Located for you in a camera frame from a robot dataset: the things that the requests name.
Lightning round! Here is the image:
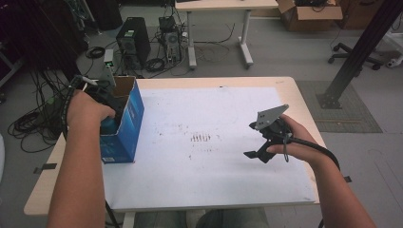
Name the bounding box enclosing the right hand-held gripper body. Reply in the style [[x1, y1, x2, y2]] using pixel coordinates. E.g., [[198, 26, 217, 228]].
[[249, 104, 294, 146]]

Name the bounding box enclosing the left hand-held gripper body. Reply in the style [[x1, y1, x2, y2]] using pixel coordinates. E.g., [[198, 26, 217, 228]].
[[83, 61, 129, 127]]

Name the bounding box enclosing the blue cardboard box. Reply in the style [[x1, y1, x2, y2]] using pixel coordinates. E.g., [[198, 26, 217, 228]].
[[99, 75, 145, 164]]

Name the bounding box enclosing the person's left hand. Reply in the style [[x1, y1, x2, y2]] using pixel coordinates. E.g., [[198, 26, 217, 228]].
[[66, 89, 117, 131]]

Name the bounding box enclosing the person's right hand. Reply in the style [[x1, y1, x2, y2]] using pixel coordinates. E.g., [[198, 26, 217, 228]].
[[265, 113, 325, 166]]

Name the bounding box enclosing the small grey power supply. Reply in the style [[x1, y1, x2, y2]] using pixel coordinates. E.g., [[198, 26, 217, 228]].
[[103, 48, 116, 68]]

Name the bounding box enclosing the white table mat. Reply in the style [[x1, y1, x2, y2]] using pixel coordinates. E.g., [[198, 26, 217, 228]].
[[102, 85, 318, 212]]

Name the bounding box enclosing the black computer tower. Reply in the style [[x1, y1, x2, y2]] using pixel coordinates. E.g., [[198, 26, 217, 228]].
[[115, 16, 152, 71]]

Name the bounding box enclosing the grey floor mat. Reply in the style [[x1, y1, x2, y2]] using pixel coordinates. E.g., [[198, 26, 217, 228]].
[[296, 80, 384, 134]]

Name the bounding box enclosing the open computer case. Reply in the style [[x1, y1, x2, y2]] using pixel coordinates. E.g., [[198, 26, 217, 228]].
[[158, 15, 183, 65]]

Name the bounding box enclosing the dark curtain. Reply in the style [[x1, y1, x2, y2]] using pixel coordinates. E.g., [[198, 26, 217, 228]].
[[0, 0, 89, 93]]

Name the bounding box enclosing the black office chair base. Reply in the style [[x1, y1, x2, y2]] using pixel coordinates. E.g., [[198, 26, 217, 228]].
[[327, 42, 385, 71]]

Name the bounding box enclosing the open brown cardboard box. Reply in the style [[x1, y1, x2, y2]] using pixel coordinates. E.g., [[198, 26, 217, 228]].
[[277, 0, 344, 32]]

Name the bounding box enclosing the light wooden side table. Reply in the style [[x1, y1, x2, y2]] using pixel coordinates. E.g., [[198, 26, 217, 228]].
[[174, 0, 279, 70]]

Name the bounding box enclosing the white device on floor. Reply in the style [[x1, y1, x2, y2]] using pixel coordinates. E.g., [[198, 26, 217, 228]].
[[385, 56, 403, 69]]

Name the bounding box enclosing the grey cable plug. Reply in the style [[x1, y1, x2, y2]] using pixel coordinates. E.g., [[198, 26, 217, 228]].
[[80, 75, 100, 87]]

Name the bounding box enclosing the small black cable coil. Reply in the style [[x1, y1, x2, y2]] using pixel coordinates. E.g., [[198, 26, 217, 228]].
[[85, 46, 106, 60]]

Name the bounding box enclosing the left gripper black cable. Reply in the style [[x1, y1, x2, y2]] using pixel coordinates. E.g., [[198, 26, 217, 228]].
[[61, 75, 121, 228]]

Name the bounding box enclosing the tangle of black floor cables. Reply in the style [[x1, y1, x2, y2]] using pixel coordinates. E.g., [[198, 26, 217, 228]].
[[7, 69, 80, 154]]

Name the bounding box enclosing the black metal post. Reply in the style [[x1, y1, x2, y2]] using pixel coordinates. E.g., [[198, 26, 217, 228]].
[[317, 0, 403, 110]]

